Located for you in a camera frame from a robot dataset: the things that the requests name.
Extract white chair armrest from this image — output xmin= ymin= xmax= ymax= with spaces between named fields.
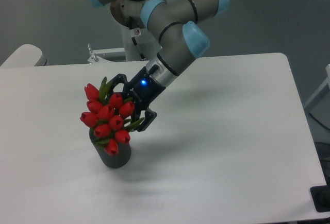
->
xmin=1 ymin=44 xmax=47 ymax=68

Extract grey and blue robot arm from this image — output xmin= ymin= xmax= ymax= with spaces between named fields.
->
xmin=90 ymin=0 xmax=230 ymax=132

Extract white furniture leg at right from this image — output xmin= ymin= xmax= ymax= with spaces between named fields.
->
xmin=303 ymin=64 xmax=329 ymax=112

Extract red tulip bouquet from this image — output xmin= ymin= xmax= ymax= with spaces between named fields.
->
xmin=80 ymin=77 xmax=145 ymax=156

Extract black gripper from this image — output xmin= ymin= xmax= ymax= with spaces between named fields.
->
xmin=106 ymin=66 xmax=166 ymax=132

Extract dark grey ribbed vase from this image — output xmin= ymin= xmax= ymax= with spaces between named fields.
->
xmin=89 ymin=129 xmax=131 ymax=168

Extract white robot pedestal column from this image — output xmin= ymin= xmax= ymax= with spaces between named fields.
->
xmin=110 ymin=0 xmax=168 ymax=61

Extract black box at table edge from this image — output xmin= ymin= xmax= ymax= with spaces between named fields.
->
xmin=310 ymin=185 xmax=329 ymax=213

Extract black cable on pedestal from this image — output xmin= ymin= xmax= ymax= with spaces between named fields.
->
xmin=131 ymin=37 xmax=147 ymax=61

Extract white pedestal base frame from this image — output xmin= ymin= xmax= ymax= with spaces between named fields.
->
xmin=87 ymin=44 xmax=147 ymax=64

